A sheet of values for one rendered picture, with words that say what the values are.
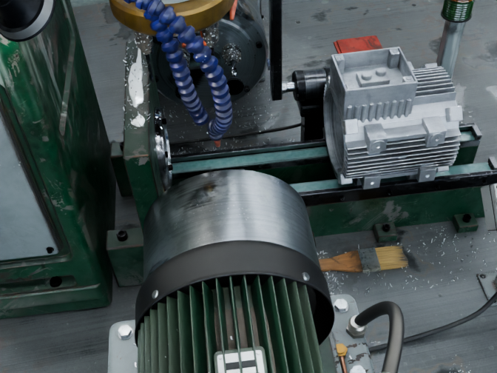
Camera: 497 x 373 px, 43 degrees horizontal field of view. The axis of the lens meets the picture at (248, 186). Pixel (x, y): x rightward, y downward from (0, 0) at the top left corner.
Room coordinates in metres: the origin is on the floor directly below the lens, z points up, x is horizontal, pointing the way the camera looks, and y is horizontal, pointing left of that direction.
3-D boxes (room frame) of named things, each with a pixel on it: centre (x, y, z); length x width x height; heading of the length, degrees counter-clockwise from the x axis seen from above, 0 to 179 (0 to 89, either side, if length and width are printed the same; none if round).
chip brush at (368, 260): (0.70, -0.19, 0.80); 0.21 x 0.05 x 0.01; 94
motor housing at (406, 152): (0.85, -0.26, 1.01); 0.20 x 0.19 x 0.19; 96
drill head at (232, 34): (1.16, 0.08, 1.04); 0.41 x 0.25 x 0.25; 4
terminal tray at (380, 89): (0.84, -0.22, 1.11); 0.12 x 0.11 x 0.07; 96
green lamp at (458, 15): (1.16, -0.46, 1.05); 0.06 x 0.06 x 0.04
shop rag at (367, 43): (1.35, -0.32, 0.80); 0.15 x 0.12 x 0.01; 6
